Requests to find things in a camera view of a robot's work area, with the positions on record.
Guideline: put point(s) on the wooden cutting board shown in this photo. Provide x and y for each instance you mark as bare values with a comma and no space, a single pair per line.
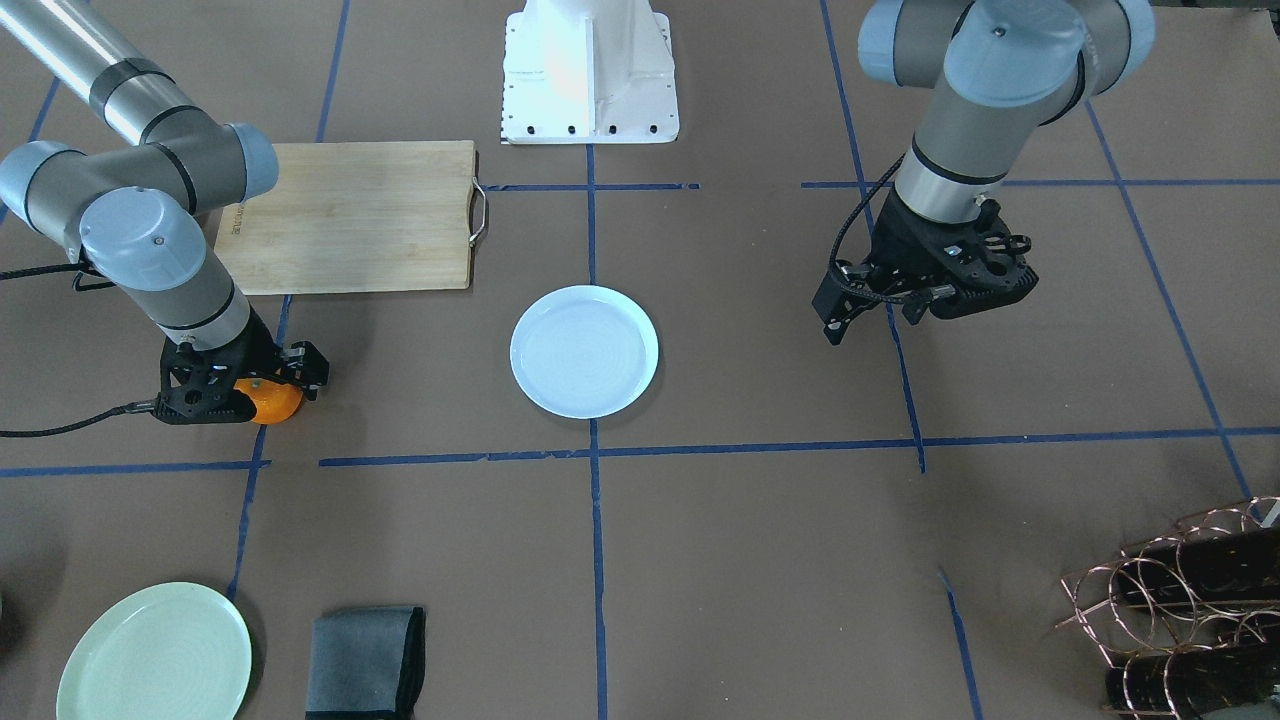
357,217

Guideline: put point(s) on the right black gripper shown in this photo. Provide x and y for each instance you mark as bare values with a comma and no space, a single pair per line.
262,352

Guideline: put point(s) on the dark grey folded cloth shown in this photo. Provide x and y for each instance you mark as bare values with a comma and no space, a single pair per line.
367,663

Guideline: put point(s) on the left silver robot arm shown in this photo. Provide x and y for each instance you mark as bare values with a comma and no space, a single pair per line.
997,70

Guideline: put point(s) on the light blue plate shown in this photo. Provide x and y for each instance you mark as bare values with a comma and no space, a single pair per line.
584,351

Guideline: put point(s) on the light green plate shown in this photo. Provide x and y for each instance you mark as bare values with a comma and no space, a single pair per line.
175,650

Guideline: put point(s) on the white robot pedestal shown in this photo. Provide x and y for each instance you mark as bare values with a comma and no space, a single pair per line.
588,72

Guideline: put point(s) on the orange fruit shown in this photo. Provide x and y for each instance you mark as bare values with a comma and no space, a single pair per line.
272,402

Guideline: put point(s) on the dark wine bottle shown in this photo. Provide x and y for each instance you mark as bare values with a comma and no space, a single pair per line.
1238,682
1230,572

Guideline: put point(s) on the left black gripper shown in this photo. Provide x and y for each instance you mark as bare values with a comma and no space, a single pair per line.
905,243

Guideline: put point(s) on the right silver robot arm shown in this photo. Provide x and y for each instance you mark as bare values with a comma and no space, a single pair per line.
130,217

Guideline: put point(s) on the copper wire bottle rack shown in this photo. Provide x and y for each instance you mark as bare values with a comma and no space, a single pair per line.
1186,622

